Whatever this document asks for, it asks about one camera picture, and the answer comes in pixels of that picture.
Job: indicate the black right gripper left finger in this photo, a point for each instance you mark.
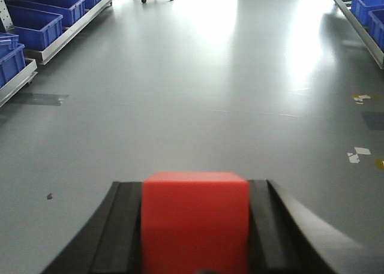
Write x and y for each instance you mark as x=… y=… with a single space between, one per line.
x=109 y=242

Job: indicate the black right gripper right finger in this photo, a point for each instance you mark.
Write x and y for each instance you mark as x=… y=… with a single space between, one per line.
x=287 y=237

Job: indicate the red cube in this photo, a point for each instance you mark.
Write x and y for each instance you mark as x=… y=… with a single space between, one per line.
x=193 y=221

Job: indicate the blue crate on left rack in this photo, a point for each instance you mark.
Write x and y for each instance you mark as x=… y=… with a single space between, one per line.
x=36 y=29

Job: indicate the blue crate on rack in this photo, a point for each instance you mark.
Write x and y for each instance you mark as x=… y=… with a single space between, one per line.
x=361 y=8
x=36 y=29

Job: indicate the blue crate on right rack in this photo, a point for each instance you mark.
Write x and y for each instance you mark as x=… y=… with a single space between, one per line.
x=361 y=8

